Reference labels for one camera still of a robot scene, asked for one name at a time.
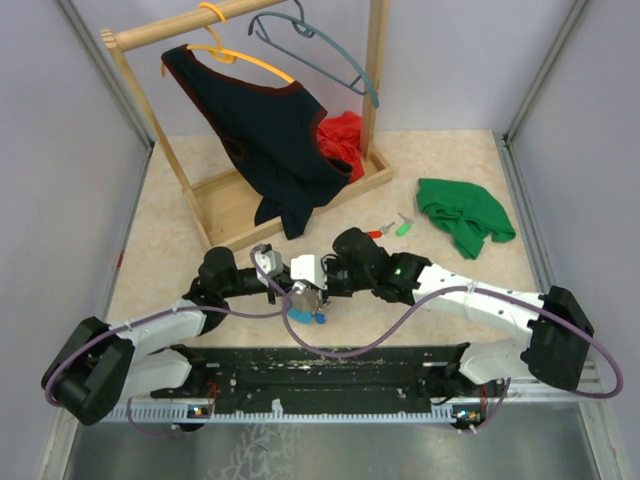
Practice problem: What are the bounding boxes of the navy tank top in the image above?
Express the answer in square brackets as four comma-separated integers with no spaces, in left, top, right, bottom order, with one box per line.
[161,46,351,239]

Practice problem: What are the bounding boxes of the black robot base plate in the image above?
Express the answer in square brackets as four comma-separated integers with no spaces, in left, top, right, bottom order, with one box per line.
[151,345,503,415]

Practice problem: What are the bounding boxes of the key with green tag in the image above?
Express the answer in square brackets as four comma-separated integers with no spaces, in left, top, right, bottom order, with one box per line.
[395,213,414,237]

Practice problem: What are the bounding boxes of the blue-grey hanger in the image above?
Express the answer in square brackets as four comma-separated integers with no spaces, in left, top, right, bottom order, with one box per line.
[247,1,380,109]

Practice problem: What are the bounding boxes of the wooden clothes rack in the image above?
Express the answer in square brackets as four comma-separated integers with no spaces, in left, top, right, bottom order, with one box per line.
[101,1,393,250]

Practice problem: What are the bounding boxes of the green cloth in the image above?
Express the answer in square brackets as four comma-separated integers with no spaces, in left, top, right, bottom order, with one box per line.
[416,178,516,260]

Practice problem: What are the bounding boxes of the yellow hanger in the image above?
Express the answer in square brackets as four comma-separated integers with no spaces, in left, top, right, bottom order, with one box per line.
[160,2,295,84]

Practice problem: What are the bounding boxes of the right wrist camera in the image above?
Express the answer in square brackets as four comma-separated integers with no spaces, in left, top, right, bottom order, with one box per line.
[290,254,327,290]

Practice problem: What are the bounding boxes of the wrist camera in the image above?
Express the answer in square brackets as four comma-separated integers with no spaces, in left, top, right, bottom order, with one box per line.
[290,254,327,290]
[250,244,284,279]

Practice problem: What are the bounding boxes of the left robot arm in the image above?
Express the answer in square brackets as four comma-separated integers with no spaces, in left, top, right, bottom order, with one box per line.
[41,245,291,426]

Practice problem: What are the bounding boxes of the key with red tag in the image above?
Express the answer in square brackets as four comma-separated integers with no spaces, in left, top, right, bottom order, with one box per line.
[368,222,395,239]

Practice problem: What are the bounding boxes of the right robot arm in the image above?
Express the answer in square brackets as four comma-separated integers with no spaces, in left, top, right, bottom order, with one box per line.
[321,228,594,396]

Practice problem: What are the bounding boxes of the red cloth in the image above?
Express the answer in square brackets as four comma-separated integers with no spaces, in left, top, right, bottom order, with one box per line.
[317,111,364,183]

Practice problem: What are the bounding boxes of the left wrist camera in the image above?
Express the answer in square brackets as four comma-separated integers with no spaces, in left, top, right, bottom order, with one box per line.
[250,244,284,279]

